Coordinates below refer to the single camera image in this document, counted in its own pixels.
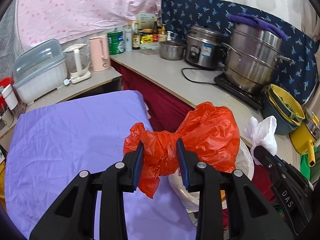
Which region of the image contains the purple tablecloth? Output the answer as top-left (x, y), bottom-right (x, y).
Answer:
top-left (4, 90), bottom-right (196, 239)

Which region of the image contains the white electric glass kettle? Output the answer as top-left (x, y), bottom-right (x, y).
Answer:
top-left (63, 43), bottom-right (91, 86)

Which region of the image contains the purple cloth on pot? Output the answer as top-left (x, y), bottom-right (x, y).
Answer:
top-left (227, 13), bottom-right (286, 40)

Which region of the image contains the yellow enamel pot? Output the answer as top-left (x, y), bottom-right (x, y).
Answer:
top-left (290, 108), bottom-right (319, 167)

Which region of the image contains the pink floral curtain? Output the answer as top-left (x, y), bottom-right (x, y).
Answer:
top-left (16, 0), bottom-right (161, 50)

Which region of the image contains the steel rice cooker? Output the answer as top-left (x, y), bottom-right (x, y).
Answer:
top-left (184, 25), bottom-right (225, 70)

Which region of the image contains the white dish rack with lid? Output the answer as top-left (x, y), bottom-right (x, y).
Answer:
top-left (13, 39), bottom-right (68, 106)

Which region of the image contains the navy patterned cloth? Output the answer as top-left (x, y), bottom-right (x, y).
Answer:
top-left (161, 0), bottom-right (319, 105)

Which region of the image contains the teal yellow bowl stack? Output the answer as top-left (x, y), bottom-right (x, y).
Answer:
top-left (262, 84), bottom-right (305, 135)

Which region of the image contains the large steel steamer pot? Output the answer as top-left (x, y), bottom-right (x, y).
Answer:
top-left (222, 23), bottom-right (293, 93)

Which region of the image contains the black induction cooker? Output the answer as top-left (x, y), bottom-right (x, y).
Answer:
top-left (214, 73), bottom-right (264, 112)

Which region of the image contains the dark soy sauce bottle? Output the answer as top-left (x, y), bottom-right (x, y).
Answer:
top-left (132, 22), bottom-right (140, 50)

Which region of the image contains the pink electric kettle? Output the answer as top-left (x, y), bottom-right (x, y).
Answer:
top-left (89, 35), bottom-right (111, 72)

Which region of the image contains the white thermos bottle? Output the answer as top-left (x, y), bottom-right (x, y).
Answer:
top-left (124, 22), bottom-right (133, 52)

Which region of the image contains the white plastic bag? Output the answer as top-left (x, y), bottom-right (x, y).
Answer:
top-left (244, 115), bottom-right (278, 165)

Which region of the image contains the small steel pot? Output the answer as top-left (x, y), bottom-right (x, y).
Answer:
top-left (159, 41), bottom-right (185, 61)

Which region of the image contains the red plastic basin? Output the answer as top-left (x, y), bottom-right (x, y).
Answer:
top-left (0, 77), bottom-right (13, 111)

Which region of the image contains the red plastic bag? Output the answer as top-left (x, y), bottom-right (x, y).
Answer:
top-left (123, 101), bottom-right (241, 199)

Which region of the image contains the green tin can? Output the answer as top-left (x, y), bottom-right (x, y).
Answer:
top-left (107, 30), bottom-right (125, 55)

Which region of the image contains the white trash bag bin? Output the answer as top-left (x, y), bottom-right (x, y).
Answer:
top-left (167, 139), bottom-right (255, 212)

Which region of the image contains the white cup container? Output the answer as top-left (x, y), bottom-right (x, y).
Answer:
top-left (2, 84), bottom-right (18, 110)

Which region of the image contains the dark red counter curtain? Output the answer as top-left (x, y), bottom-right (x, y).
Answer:
top-left (110, 60), bottom-right (276, 240)

